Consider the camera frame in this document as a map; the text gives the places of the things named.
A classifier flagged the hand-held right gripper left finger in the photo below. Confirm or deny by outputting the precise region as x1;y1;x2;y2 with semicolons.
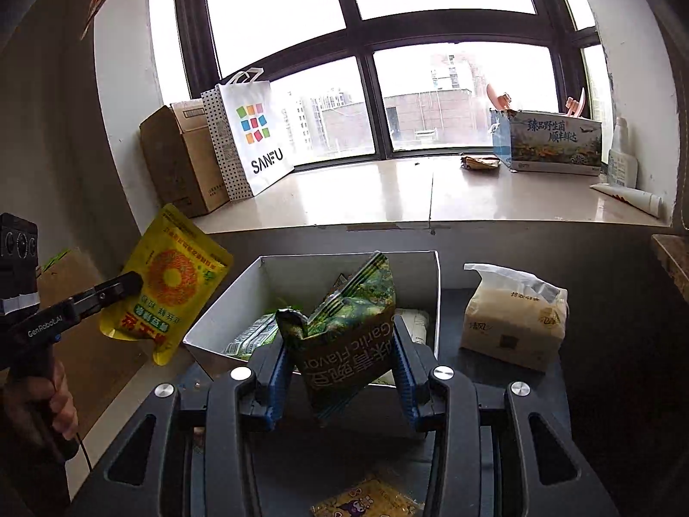
70;342;294;517

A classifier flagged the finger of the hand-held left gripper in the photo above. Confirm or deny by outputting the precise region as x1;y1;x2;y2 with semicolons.
69;271;145;325

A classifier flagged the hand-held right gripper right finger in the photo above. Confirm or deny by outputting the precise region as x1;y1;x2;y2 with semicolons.
390;315;620;517

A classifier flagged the green white snack packet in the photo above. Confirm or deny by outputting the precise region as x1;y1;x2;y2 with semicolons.
223;312;281;359

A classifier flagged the long white snack packet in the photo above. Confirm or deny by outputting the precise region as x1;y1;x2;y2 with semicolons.
395;307;431;346

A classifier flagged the yellow snack pouch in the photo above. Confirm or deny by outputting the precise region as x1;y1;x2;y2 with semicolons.
98;203;235;367

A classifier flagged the dark green snack packet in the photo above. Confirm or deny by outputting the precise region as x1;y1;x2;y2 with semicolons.
274;250;397;425

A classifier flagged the white cardboard box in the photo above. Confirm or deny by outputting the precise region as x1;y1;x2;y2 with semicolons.
182;250;442;383

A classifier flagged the brown triangular snack packet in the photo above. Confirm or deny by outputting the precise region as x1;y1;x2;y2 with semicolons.
323;274;351;302

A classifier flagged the person's left forearm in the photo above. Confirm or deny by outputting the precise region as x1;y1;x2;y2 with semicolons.
0;425;71;517

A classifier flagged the person's left hand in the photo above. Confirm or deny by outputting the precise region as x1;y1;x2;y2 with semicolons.
0;369;79;445

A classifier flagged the large beige carton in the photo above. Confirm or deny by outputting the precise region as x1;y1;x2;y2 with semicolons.
32;248;189;442

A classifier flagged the yellow cartoon snack packet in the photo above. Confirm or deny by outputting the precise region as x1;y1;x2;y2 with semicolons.
309;474;426;517

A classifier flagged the soft tissue pack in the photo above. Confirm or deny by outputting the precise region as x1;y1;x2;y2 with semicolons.
460;263;570;374

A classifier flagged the tall brown cardboard box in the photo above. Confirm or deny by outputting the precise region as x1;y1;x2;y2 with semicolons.
139;100;231;219

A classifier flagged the white dotted shopping bag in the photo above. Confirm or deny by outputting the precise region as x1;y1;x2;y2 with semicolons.
201;67;296;201

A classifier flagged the crumpled brown packet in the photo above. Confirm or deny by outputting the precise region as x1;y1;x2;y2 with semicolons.
460;154;501;172

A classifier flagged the blue printed carton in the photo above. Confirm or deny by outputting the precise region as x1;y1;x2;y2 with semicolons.
490;108;604;176

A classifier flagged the white tube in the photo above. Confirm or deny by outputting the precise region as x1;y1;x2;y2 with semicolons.
589;182;664;219

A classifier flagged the marble side shelf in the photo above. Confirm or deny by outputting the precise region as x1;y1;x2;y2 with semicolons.
650;233;689;302

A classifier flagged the white plastic bottle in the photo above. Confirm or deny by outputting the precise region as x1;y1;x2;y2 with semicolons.
607;117;640;189

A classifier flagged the black cable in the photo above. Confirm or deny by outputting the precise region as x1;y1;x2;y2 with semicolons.
75;431;96;476

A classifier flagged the black window frame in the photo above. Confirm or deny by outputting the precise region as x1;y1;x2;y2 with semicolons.
172;0;615;173

